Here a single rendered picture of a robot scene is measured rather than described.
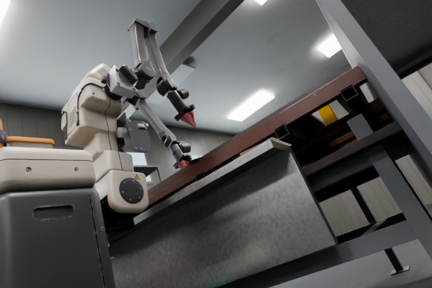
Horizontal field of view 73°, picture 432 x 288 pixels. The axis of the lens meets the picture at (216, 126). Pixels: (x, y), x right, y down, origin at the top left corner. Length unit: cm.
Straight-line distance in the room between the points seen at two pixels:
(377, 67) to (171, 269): 118
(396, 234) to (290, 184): 37
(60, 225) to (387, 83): 87
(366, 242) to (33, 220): 102
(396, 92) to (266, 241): 71
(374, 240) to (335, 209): 726
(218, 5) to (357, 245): 370
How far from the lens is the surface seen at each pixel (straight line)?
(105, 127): 131
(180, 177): 149
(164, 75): 147
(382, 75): 84
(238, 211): 126
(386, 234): 120
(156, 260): 156
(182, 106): 142
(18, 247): 82
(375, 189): 815
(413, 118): 81
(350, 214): 837
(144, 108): 189
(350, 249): 123
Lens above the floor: 37
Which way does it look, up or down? 24 degrees up
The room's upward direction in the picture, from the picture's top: 22 degrees counter-clockwise
